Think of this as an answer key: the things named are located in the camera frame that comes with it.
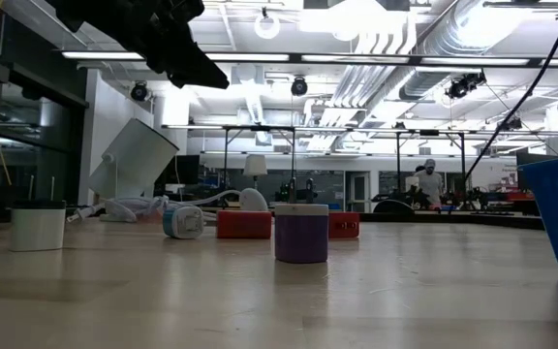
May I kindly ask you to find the silver ventilation duct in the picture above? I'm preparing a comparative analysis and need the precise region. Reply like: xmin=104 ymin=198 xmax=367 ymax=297
xmin=399 ymin=0 xmax=522 ymax=98

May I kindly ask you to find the red wall charger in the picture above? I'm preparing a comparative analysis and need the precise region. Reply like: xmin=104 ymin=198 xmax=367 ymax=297
xmin=327 ymin=211 xmax=360 ymax=239
xmin=216 ymin=209 xmax=273 ymax=240

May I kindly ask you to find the black metal rig frame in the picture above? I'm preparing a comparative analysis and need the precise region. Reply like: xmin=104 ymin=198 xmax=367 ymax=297
xmin=394 ymin=129 xmax=467 ymax=209
xmin=220 ymin=124 xmax=297 ymax=205

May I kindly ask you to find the person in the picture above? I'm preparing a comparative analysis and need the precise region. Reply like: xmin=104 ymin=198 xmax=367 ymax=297
xmin=413 ymin=158 xmax=445 ymax=207

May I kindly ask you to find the teal and white charger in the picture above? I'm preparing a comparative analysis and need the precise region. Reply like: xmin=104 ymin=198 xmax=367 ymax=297
xmin=162 ymin=205 xmax=206 ymax=240

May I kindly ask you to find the black aluminium table frame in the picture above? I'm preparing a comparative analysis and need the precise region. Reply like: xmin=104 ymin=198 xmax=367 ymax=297
xmin=201 ymin=206 xmax=546 ymax=232

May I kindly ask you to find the white lamp cable with switch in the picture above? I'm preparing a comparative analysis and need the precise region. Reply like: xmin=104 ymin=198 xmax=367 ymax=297
xmin=65 ymin=187 xmax=269 ymax=225

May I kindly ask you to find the grey glass door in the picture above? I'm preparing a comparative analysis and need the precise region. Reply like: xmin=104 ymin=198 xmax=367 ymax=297
xmin=346 ymin=170 xmax=372 ymax=212

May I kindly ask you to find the white ring ceiling lamp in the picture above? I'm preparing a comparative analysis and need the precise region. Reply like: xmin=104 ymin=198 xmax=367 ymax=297
xmin=253 ymin=13 xmax=281 ymax=41

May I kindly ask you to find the white desk lamp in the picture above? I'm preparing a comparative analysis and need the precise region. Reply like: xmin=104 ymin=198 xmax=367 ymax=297
xmin=88 ymin=117 xmax=180 ymax=223

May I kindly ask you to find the white shade table lamp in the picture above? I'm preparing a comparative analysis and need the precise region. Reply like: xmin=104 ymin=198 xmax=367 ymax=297
xmin=242 ymin=153 xmax=269 ymax=190

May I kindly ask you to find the black monitor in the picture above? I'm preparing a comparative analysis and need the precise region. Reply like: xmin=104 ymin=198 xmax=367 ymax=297
xmin=155 ymin=154 xmax=202 ymax=185
xmin=516 ymin=152 xmax=558 ymax=169

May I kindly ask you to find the small dark round object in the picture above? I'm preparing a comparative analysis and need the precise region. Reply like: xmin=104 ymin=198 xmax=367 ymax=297
xmin=9 ymin=200 xmax=67 ymax=252

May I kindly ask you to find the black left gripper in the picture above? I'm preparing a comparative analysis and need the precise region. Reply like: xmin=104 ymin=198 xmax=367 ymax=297
xmin=140 ymin=9 xmax=231 ymax=90

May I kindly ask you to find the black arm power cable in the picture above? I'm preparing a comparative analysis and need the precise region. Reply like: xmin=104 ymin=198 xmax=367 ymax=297
xmin=463 ymin=0 xmax=558 ymax=181

